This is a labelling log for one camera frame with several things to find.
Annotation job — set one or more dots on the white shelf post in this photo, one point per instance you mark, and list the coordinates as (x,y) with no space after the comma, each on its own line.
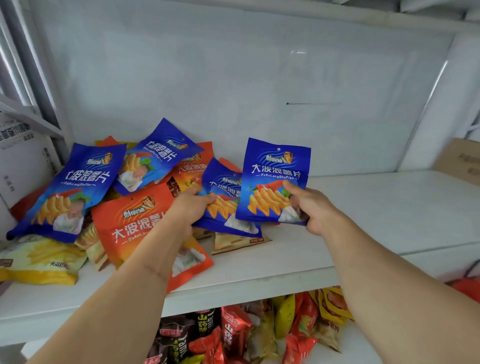
(438,108)

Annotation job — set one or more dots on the white shelf board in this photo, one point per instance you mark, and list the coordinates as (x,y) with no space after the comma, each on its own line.
(337,243)

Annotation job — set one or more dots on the pile of mixed snack packets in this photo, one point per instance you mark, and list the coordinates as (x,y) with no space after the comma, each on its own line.
(240,333)

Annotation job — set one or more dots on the orange chip packet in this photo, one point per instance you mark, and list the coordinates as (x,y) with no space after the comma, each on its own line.
(195,167)
(229,165)
(131,221)
(107,141)
(26,204)

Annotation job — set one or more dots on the brown cardboard box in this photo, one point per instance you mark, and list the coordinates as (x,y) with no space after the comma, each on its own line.
(459,159)

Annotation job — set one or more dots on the person's right thumb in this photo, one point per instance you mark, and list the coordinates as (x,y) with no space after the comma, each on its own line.
(291,188)

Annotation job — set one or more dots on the person's right forearm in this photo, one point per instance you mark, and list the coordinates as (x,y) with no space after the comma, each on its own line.
(390,300)

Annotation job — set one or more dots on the white cardboard box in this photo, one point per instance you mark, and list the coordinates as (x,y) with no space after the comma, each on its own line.
(26,165)

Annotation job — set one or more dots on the person's left thumb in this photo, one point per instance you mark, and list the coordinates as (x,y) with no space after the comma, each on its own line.
(207,201)

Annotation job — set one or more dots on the person's right hand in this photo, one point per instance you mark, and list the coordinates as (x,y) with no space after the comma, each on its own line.
(315,210)

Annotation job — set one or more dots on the person's left forearm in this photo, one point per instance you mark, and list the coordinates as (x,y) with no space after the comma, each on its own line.
(123,300)

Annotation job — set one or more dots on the person's left hand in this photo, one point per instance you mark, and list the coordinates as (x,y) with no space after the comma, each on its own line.
(185,210)

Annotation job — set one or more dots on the blue chip packet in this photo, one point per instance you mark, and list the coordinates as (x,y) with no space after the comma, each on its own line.
(161,150)
(80,176)
(221,183)
(275,168)

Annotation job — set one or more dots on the yellow fries packet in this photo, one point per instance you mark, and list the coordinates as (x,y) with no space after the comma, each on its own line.
(41,260)

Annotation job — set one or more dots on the grey metal frame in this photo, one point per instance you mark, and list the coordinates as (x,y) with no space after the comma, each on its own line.
(26,75)

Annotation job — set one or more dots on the beige chip packet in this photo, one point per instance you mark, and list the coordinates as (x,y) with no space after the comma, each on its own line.
(92,245)
(234,243)

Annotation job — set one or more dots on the red bag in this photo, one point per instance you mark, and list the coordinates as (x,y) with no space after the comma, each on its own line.
(468,287)

